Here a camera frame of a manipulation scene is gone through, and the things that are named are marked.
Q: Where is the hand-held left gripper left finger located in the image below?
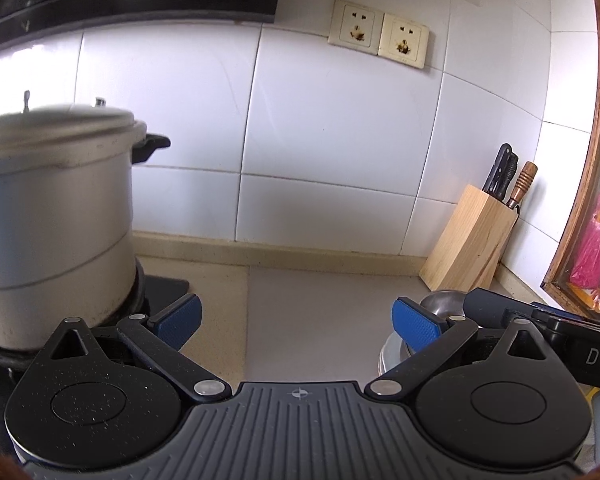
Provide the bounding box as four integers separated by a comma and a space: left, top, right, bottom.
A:
49, 294, 233, 404

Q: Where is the cream wall socket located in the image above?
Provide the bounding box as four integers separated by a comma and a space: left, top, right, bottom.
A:
378, 11, 430, 70
327, 0, 385, 56

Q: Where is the black handled knife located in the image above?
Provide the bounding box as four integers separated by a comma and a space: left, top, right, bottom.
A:
495, 152, 520, 204
481, 143, 513, 199

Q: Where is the wooden handled sharpening steel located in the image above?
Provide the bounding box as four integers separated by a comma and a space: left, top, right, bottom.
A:
505, 161, 539, 211

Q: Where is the large floral plate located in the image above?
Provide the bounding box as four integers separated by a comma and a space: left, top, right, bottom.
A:
378, 327, 422, 377

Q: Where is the steel pot lid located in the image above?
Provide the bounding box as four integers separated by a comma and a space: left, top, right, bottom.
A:
0, 91, 149, 177

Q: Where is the wooden knife block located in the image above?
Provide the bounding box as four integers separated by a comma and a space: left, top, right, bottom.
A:
418, 183, 519, 294

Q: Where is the pink plastic bag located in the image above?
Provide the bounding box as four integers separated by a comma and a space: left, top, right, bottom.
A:
569, 191, 600, 289

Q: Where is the large steel pot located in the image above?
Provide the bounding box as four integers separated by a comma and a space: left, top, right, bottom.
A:
0, 132, 172, 354

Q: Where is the large steel bowl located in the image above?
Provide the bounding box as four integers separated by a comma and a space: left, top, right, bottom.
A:
419, 289, 469, 319

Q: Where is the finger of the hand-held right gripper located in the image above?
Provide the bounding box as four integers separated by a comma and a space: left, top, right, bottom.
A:
462, 287, 536, 332
529, 301, 589, 322

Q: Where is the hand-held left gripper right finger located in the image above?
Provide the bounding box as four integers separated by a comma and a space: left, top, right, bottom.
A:
364, 296, 549, 404

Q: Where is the black gas stove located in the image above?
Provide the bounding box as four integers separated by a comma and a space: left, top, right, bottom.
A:
0, 259, 191, 387

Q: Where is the wooden framed cabinet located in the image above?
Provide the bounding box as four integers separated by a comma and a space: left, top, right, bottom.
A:
539, 0, 600, 317

